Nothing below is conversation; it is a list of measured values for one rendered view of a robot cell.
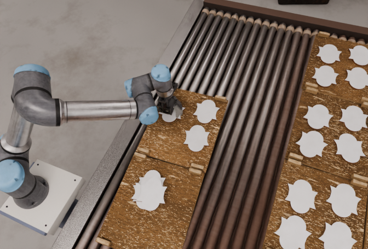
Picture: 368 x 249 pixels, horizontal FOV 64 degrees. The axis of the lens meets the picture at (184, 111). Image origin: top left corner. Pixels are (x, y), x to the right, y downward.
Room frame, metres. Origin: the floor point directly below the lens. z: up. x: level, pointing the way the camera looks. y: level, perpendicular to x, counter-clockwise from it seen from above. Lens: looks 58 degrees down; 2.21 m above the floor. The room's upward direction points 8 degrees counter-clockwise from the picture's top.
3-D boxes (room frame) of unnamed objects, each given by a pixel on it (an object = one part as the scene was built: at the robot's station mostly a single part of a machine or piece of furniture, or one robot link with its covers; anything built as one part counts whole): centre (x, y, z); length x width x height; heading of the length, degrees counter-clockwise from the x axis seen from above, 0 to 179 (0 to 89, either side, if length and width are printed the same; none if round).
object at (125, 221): (0.34, 0.19, 0.93); 0.41 x 0.35 x 0.02; 155
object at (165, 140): (0.72, 0.01, 0.93); 0.41 x 0.35 x 0.02; 154
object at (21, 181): (0.50, 0.74, 1.09); 0.13 x 0.12 x 0.14; 12
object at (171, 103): (0.77, 0.07, 1.09); 0.09 x 0.08 x 0.12; 154
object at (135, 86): (0.74, 0.17, 1.25); 0.11 x 0.11 x 0.08; 12
